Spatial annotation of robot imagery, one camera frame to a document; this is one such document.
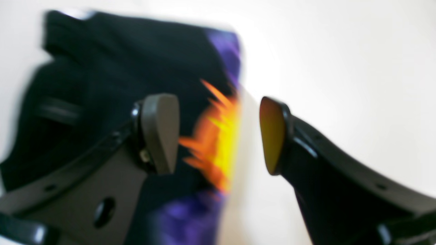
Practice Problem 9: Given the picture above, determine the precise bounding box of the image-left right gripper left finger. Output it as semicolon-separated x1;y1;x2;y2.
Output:
0;94;180;245

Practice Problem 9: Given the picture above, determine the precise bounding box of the image-left right gripper right finger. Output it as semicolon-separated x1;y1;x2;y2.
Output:
260;96;436;245

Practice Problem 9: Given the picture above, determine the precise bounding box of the black T-shirt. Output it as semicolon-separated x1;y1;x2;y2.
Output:
1;11;241;245

